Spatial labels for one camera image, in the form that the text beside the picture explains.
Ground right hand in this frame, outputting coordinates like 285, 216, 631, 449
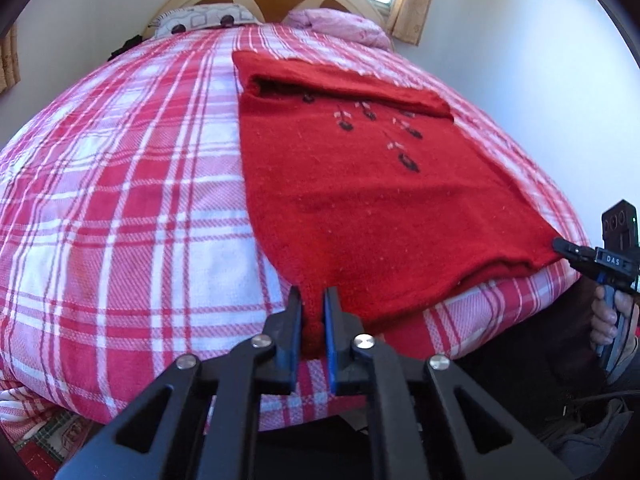
590, 285, 639, 348

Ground red knitted sweater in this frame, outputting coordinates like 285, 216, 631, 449
232, 51, 558, 358

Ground grey cloth on floor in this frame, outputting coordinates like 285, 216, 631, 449
538, 398, 634, 479

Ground beige curtain side window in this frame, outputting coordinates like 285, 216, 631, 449
0, 25, 21, 93

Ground beige curtain right of headboard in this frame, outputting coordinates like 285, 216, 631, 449
386, 0, 432, 47

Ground grey patterned pillow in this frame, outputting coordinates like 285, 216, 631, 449
149, 3, 262, 39

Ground patterned cloth under bed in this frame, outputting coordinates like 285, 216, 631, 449
14, 410, 102, 480

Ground black object beside pillow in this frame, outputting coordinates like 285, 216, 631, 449
107, 35, 143, 62

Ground pink pillow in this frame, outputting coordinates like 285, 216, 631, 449
282, 8, 393, 52

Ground red white plaid bedsheet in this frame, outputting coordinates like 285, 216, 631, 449
1, 25, 586, 440

